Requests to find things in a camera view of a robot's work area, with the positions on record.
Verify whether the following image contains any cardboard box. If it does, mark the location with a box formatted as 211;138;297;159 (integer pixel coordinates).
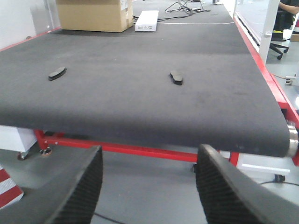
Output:
56;0;133;33

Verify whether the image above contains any long white box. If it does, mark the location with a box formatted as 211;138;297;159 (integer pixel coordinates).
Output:
135;10;159;32

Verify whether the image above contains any black office chair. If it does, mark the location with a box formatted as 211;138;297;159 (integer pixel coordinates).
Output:
270;9;295;60

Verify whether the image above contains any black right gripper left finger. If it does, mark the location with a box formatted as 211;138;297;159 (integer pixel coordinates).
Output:
0;146;103;224

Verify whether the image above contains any red white traffic cone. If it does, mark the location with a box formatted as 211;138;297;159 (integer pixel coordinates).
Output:
0;166;24;209

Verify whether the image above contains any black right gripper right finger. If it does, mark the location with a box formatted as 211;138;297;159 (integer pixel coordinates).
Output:
196;144;299;224

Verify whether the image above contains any dark brake pad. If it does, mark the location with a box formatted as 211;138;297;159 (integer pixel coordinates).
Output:
170;70;183;85
48;67;67;81

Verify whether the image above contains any red conveyor frame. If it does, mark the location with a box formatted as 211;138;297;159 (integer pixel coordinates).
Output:
0;17;299;168

